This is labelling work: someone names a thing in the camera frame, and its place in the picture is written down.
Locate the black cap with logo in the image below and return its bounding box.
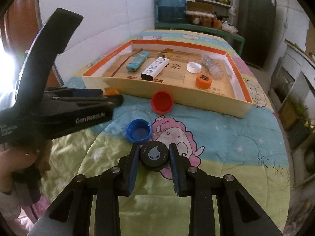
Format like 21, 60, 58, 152
140, 141, 169, 172

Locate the plain orange bottle cap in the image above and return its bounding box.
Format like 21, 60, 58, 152
103, 89, 119, 95

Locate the blue bottle cap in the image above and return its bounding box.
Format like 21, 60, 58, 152
126, 119, 152, 144

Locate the brown cardboard box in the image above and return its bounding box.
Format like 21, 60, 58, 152
187, 1, 214, 13

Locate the green low bench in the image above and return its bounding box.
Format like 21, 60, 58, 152
154, 22, 245, 56

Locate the left hand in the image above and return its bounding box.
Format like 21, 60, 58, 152
0, 139, 54, 222

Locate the white bottle cap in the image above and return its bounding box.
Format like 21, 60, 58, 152
187, 62, 202, 74

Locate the red bottle cap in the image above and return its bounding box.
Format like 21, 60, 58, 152
151, 91, 173, 114

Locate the colourful cartoon quilt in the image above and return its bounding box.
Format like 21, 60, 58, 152
34, 30, 290, 235

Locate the teal patterned box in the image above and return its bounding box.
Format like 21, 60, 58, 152
127, 51, 150, 72

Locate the orange cap with label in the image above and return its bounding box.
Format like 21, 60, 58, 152
195, 74, 212, 89

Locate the orange rimmed cardboard tray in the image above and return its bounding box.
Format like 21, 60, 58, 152
82, 40, 253, 118

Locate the blue water jug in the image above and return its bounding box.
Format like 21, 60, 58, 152
157, 0, 186, 23

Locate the white kitchen counter cabinet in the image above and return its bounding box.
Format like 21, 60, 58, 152
268, 40, 314, 150

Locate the gold perfume box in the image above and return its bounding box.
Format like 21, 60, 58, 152
158, 49, 173, 59

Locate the dark green refrigerator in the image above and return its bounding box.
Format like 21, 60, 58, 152
237, 0, 277, 67

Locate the white Hello Kitty box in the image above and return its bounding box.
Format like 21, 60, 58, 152
141, 57, 169, 81

